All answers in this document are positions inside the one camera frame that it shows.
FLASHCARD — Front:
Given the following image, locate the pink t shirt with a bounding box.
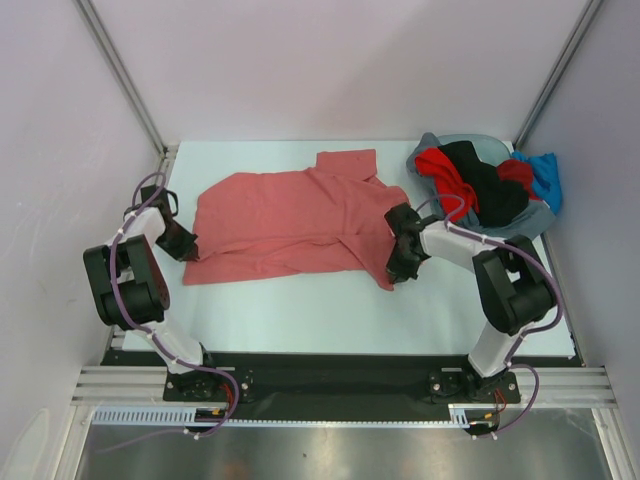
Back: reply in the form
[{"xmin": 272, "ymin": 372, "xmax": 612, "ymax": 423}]
[{"xmin": 183, "ymin": 149, "xmax": 408, "ymax": 291}]

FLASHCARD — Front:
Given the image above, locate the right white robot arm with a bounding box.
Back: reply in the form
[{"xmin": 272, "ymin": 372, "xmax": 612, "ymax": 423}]
[{"xmin": 385, "ymin": 203, "xmax": 564, "ymax": 401}]

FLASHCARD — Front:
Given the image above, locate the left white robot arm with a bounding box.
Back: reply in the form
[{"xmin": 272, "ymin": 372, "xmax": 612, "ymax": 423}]
[{"xmin": 83, "ymin": 185, "xmax": 221, "ymax": 400}]

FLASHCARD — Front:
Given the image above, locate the bright red t shirt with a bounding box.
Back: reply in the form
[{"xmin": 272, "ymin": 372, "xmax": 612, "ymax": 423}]
[{"xmin": 414, "ymin": 147, "xmax": 479, "ymax": 222}]

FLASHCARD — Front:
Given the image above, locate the black t shirt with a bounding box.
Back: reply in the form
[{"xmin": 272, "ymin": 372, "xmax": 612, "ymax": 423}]
[{"xmin": 439, "ymin": 140, "xmax": 529, "ymax": 227}]

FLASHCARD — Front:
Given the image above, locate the dark red t shirt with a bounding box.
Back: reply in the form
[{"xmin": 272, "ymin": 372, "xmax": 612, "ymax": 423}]
[{"xmin": 496, "ymin": 158, "xmax": 538, "ymax": 200}]

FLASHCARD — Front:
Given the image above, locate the grey blue t shirt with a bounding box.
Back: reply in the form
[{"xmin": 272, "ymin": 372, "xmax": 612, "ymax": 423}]
[{"xmin": 404, "ymin": 132, "xmax": 559, "ymax": 244}]

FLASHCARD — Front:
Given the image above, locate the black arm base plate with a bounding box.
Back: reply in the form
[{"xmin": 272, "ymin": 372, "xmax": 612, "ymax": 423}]
[{"xmin": 99, "ymin": 349, "xmax": 584, "ymax": 424}]

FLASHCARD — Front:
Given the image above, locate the aluminium front frame rail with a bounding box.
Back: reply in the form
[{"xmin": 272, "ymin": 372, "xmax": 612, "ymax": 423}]
[{"xmin": 71, "ymin": 366, "xmax": 617, "ymax": 409}]

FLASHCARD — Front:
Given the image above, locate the white slotted cable duct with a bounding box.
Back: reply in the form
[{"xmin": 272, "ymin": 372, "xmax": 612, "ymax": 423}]
[{"xmin": 92, "ymin": 405, "xmax": 497, "ymax": 431}]

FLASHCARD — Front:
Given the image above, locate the left aluminium corner post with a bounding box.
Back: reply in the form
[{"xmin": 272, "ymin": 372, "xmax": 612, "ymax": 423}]
[{"xmin": 73, "ymin": 0, "xmax": 169, "ymax": 160}]

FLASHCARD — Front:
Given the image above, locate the aluminium corner post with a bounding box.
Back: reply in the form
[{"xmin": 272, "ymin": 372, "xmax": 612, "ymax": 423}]
[
  {"xmin": 73, "ymin": 0, "xmax": 169, "ymax": 160},
  {"xmin": 512, "ymin": 0, "xmax": 607, "ymax": 150}
]

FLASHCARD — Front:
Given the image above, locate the right aluminium corner post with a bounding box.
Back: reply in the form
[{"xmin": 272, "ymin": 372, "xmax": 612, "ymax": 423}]
[{"xmin": 512, "ymin": 0, "xmax": 607, "ymax": 150}]

